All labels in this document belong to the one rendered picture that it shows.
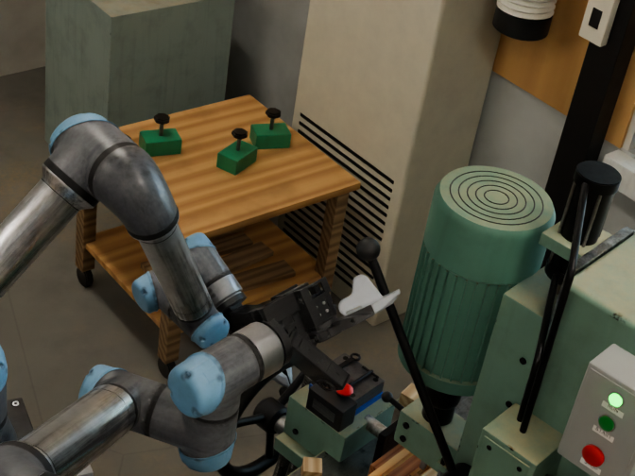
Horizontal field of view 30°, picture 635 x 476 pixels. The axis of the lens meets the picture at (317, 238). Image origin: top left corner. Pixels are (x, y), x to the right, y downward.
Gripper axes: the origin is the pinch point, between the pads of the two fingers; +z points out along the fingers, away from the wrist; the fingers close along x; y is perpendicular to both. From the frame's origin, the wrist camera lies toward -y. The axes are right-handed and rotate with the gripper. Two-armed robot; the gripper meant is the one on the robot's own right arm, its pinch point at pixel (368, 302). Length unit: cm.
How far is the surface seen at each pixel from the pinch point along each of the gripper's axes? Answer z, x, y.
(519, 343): 5.7, -19.4, -11.9
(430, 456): 8.7, 11.1, -29.4
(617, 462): -4.1, -36.4, -26.0
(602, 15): 145, 42, 24
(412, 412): 9.9, 12.3, -21.9
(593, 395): -4.1, -36.9, -16.8
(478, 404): 5.5, -7.3, -20.2
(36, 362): 37, 189, -4
